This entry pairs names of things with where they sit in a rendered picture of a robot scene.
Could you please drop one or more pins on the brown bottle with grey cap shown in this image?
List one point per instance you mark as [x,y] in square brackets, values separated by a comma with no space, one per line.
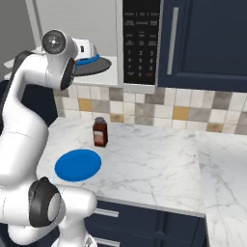
[100,133]

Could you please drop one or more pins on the grey microwave door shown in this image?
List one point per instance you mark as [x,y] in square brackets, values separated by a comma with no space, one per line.
[16,32]

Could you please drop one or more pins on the small blue plate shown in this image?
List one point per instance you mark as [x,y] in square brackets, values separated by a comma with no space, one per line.
[92,60]

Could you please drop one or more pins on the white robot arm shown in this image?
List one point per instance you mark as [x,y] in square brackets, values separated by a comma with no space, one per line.
[22,141]

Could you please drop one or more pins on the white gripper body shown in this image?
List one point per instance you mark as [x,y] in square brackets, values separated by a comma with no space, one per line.
[91,49]

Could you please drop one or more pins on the navy cupboard door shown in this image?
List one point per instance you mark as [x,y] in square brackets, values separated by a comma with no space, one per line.
[212,41]

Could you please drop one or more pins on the white microwave oven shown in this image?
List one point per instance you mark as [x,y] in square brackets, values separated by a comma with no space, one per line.
[141,41]

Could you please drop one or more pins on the navy drawer front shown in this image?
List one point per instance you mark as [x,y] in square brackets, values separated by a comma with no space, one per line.
[138,217]
[138,239]

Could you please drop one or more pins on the large blue plate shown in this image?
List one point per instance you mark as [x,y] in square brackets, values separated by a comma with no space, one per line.
[78,165]

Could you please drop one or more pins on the dark grey microwave turntable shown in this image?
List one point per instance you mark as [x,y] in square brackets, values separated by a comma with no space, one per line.
[100,68]

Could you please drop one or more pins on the navy cabinet panel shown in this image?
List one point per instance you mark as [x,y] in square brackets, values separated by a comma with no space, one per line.
[183,230]

